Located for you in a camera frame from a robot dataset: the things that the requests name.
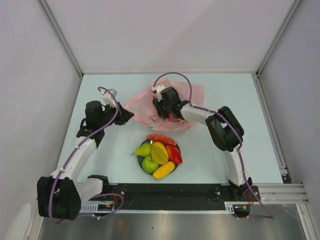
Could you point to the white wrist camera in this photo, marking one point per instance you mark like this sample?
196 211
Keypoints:
108 96
157 90

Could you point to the dark teal ceramic plate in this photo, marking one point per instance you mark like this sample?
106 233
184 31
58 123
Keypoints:
140 159

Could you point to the orange fake fruit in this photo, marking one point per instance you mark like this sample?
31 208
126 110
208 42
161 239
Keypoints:
158 155

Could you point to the black fake grapes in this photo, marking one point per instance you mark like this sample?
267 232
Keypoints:
160 108

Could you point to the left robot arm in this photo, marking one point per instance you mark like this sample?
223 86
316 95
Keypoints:
59 196

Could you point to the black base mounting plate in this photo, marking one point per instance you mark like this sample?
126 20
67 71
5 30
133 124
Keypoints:
181 197

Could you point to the aluminium frame rail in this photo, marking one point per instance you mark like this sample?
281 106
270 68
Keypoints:
285 193

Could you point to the fake watermelon slice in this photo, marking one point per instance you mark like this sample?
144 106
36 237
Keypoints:
161 138

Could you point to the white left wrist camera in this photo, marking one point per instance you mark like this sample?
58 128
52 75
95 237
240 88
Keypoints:
108 96

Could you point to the yellow fake lemon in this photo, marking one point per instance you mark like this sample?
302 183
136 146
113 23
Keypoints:
158 144

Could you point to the green fake apple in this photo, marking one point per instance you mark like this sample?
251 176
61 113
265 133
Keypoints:
149 165

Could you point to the green fake pear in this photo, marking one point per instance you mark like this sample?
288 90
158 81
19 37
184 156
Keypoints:
143 151

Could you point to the red fake fruit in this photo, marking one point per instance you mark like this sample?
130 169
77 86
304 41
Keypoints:
174 154

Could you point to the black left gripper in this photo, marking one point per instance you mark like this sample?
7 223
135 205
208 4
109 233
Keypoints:
123 116

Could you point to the white slotted cable duct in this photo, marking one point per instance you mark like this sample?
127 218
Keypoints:
90 207

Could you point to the yellow fake mango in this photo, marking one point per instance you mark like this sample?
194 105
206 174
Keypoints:
163 170

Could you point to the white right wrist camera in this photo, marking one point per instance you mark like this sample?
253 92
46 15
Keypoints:
157 90

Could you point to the pink plastic bag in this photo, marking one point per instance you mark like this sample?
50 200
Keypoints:
145 112

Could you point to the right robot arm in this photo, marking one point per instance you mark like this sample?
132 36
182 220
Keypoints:
225 130

